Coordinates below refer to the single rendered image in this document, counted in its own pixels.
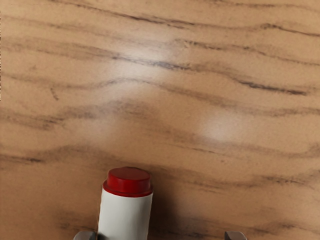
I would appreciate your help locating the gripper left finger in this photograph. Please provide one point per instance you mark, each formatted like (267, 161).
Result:
(84, 236)

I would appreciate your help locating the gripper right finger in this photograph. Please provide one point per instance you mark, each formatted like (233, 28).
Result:
(234, 236)

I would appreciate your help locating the white bottle with red cap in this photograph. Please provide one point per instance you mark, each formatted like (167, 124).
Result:
(125, 212)

